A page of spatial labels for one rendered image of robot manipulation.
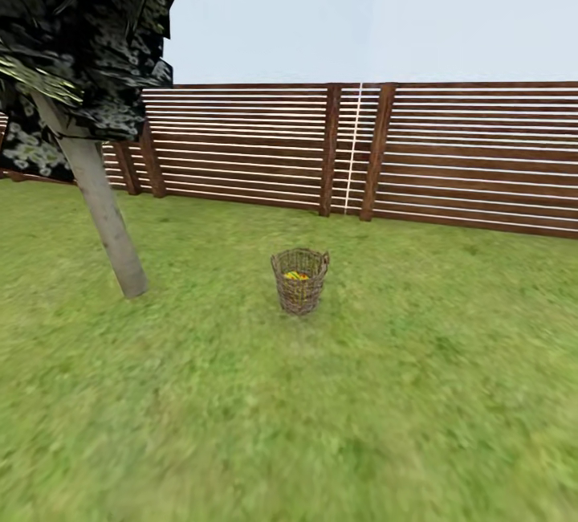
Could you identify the wicker basket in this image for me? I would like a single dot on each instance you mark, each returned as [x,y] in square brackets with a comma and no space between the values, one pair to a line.
[311,287]

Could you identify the tree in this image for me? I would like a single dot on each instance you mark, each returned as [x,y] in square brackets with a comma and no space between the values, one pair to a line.
[71,74]

